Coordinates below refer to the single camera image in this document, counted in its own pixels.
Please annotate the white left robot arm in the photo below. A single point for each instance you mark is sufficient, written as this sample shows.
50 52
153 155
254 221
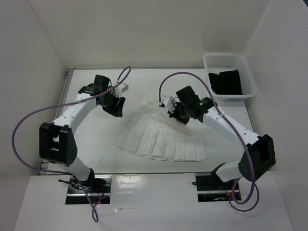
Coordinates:
57 144

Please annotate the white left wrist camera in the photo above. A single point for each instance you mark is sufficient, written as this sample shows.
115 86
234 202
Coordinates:
120 89

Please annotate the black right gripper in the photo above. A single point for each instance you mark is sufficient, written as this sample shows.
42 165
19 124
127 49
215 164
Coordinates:
174 115

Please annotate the black skirt in basket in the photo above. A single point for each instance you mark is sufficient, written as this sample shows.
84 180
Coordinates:
226 83

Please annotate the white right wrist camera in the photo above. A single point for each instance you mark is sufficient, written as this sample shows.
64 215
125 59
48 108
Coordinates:
168 102

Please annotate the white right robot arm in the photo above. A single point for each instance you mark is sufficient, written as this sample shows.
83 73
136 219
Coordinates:
258 151

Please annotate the white pleated skirt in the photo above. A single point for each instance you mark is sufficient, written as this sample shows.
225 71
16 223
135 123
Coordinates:
151 134

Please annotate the white plastic laundry basket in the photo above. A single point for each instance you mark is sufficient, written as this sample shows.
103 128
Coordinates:
220 62

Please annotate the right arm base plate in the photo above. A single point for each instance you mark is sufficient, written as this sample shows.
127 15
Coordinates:
211 190

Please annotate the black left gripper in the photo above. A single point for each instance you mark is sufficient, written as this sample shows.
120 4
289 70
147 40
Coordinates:
116 110

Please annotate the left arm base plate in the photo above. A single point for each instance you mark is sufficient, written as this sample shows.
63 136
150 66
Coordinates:
99 194

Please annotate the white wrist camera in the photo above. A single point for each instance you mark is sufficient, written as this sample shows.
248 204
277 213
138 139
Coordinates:
120 89
168 102

